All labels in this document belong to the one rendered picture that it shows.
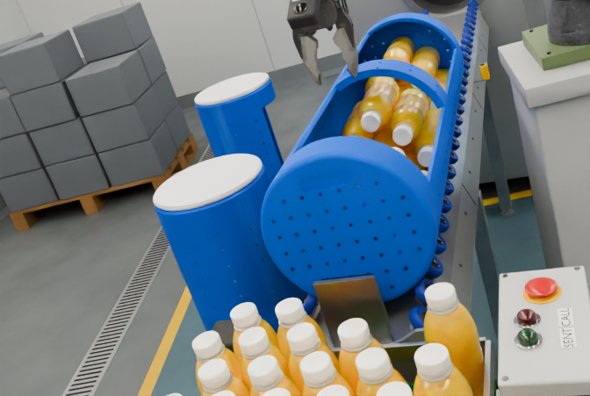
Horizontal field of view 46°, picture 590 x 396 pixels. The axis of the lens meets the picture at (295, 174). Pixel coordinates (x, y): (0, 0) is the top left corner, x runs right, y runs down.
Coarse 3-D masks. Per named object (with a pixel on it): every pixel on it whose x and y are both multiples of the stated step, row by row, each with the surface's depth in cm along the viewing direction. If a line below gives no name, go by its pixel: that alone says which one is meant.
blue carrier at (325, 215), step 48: (384, 48) 184; (336, 96) 163; (432, 96) 139; (336, 144) 108; (384, 144) 109; (288, 192) 110; (336, 192) 108; (384, 192) 106; (432, 192) 110; (288, 240) 114; (336, 240) 112; (384, 240) 109; (432, 240) 107; (384, 288) 113
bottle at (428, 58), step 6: (420, 48) 180; (426, 48) 178; (432, 48) 179; (414, 54) 180; (420, 54) 174; (426, 54) 174; (432, 54) 175; (438, 54) 179; (414, 60) 172; (420, 60) 170; (426, 60) 170; (432, 60) 172; (438, 60) 177; (420, 66) 168; (426, 66) 168; (432, 66) 169; (438, 66) 177; (432, 72) 168
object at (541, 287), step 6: (528, 282) 82; (534, 282) 82; (540, 282) 82; (546, 282) 81; (552, 282) 81; (528, 288) 81; (534, 288) 81; (540, 288) 81; (546, 288) 80; (552, 288) 80; (534, 294) 80; (540, 294) 80; (546, 294) 80
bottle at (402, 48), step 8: (392, 40) 181; (400, 40) 177; (408, 40) 179; (392, 48) 171; (400, 48) 171; (408, 48) 174; (384, 56) 171; (392, 56) 168; (400, 56) 168; (408, 56) 170
